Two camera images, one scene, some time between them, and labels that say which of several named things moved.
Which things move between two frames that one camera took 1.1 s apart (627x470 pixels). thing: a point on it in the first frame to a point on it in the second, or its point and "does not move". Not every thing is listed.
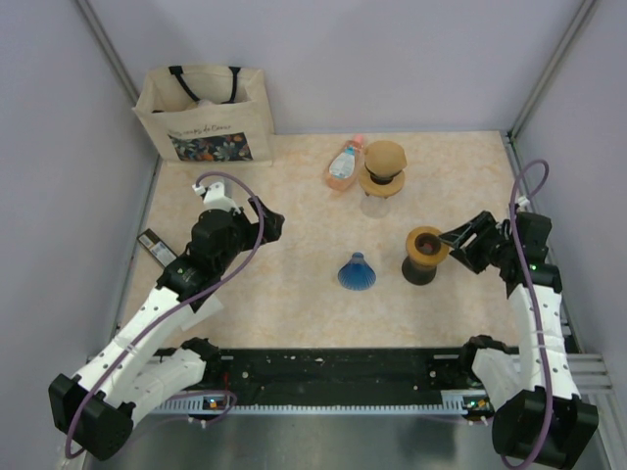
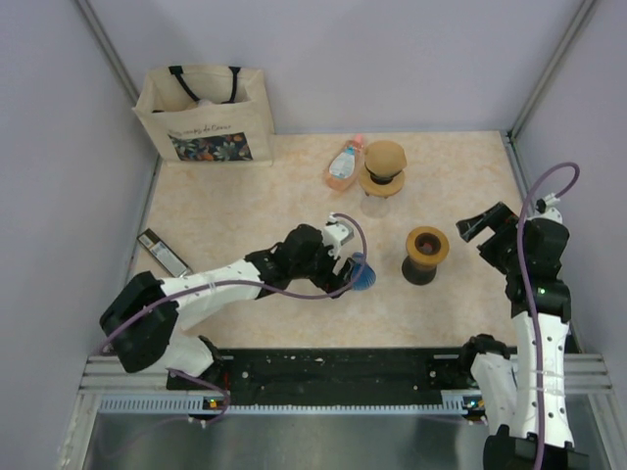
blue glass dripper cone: [357, 274] does not move
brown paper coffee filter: [385, 158] does not move
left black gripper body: [244, 236] to [319, 269]
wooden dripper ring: [420, 258] does not move
